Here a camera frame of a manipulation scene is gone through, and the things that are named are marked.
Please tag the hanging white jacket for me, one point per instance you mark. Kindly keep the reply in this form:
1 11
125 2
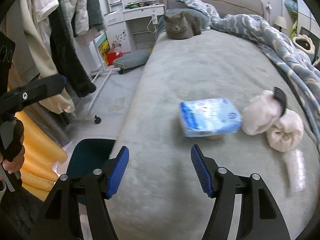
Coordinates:
82 15

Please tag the white rolled towel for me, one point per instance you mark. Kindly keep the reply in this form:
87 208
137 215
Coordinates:
262 115

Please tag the blue patterned blanket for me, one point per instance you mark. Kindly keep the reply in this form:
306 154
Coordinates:
293 62

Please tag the red box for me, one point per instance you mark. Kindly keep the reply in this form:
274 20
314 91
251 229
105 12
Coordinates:
111 56

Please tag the black chair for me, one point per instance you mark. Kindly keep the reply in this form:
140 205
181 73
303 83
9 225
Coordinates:
315 39

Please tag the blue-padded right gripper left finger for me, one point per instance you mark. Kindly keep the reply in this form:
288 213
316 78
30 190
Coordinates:
59 217

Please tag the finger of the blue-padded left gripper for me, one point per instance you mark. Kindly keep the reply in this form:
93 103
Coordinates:
35 91

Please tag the white cat bed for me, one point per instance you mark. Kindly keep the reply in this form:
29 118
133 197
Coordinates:
304 43

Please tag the person's left hand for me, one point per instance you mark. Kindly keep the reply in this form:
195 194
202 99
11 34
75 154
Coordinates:
16 164

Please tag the blue tissue pack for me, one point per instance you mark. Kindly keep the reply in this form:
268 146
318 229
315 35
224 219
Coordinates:
209 117

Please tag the white power strip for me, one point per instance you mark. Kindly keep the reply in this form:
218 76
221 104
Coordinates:
154 18

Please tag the white clothes rack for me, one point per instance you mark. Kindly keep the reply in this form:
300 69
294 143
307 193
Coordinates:
98 72

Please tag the grey cat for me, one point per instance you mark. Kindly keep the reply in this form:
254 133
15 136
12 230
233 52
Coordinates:
182 25

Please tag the hanging beige coat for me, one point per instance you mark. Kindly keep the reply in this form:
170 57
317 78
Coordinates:
30 59

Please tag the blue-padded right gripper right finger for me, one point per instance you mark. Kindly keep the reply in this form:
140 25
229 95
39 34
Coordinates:
260 216

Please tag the bedside lamp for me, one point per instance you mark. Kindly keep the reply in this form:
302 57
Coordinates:
280 23

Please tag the grey cushioned stool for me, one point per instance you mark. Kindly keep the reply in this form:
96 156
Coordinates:
132 60

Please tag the white wardrobe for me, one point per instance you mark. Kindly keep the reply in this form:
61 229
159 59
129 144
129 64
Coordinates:
296 11

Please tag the yellow garment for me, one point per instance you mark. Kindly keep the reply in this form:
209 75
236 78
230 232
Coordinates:
41 153

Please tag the hanging dark coat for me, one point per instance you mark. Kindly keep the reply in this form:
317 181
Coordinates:
64 55

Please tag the white dressing table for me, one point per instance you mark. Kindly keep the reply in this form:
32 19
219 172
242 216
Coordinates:
129 24

